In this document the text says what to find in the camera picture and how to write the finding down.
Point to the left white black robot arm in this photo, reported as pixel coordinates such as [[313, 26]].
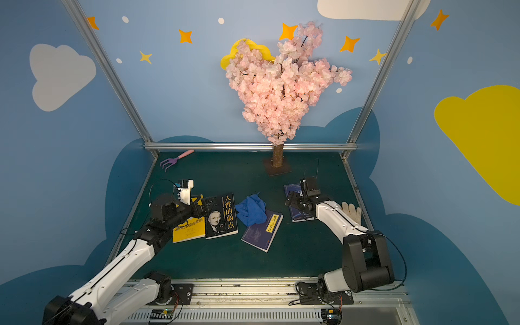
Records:
[[98, 302]]

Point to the black portrait cover book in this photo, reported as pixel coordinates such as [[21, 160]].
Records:
[[220, 216]]

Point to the purple book yellow label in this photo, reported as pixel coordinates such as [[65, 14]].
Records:
[[261, 235]]

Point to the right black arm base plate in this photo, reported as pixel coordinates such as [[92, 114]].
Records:
[[317, 293]]

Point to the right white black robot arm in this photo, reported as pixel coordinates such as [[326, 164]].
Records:
[[366, 263]]

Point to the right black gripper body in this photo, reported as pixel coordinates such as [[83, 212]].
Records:
[[296, 201]]

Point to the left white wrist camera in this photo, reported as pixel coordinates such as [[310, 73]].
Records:
[[183, 188]]

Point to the aluminium frame rail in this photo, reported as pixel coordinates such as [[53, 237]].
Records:
[[246, 146]]

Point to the blue microfibre cloth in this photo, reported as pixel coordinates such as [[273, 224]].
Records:
[[251, 211]]

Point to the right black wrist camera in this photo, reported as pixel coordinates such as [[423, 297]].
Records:
[[309, 187]]

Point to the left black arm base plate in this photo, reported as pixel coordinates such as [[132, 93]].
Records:
[[178, 294]]

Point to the pink blossom artificial tree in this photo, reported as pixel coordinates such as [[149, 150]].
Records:
[[278, 91]]

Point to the front aluminium rail bed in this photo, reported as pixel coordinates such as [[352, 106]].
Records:
[[275, 301]]

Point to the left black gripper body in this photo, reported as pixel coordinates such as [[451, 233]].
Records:
[[195, 208]]

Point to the purple pink toy rake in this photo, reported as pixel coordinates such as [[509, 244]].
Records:
[[169, 162]]

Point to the white cotton work glove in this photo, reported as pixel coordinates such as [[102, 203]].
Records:
[[355, 213]]

